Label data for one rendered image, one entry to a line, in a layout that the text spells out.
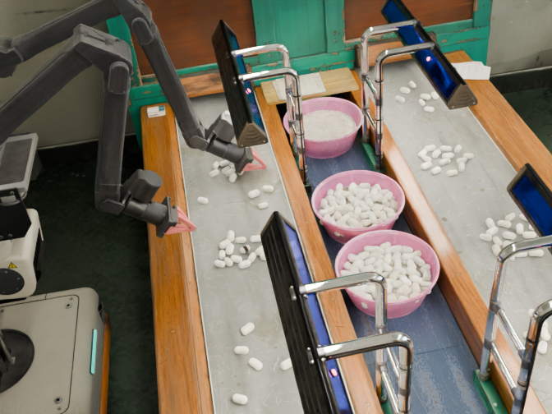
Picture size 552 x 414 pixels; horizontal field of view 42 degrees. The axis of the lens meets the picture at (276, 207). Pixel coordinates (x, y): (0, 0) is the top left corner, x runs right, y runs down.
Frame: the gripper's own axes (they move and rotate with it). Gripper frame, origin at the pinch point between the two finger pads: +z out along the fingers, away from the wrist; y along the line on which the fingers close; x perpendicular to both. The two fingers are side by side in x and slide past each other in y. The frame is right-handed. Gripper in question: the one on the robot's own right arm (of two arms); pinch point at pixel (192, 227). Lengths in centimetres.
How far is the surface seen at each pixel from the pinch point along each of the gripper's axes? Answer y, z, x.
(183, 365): -36.9, 0.8, 11.5
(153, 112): 74, -2, 12
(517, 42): 163, 168, -68
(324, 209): 10.6, 36.3, -15.7
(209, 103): 81, 17, 2
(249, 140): 6.1, 1.1, -27.4
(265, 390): -46.4, 15.8, 2.0
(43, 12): 170, -37, 39
